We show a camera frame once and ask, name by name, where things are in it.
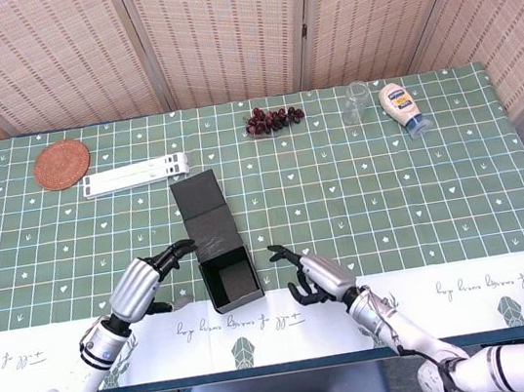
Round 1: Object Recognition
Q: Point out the round brown woven coaster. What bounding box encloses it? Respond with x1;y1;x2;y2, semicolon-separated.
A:
28;137;96;194

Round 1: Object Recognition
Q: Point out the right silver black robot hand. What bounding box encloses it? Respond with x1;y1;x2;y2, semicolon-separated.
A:
266;233;362;314

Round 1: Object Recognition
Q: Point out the bunch of dark red grapes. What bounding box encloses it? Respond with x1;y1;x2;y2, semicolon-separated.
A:
241;99;308;140

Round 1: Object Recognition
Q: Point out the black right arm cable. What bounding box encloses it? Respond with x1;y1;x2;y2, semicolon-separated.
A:
394;334;463;392

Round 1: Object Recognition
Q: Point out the clear glass jar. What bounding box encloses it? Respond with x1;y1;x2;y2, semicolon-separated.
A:
335;79;375;128

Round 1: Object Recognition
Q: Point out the bamboo folding screen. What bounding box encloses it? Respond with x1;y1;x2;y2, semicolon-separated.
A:
0;0;524;197

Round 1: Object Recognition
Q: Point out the green checked tablecloth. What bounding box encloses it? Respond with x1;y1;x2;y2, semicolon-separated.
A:
0;56;524;392

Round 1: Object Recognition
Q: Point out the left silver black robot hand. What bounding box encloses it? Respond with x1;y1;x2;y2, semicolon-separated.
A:
100;237;210;328

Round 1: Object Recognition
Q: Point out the mayonnaise squeeze bottle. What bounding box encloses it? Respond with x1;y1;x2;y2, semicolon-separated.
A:
376;77;434;144

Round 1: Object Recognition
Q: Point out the white folded laptop stand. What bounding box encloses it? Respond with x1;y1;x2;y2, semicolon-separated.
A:
79;151;193;201

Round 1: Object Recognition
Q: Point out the black foldable cardboard box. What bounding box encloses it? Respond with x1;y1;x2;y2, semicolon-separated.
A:
167;163;267;319

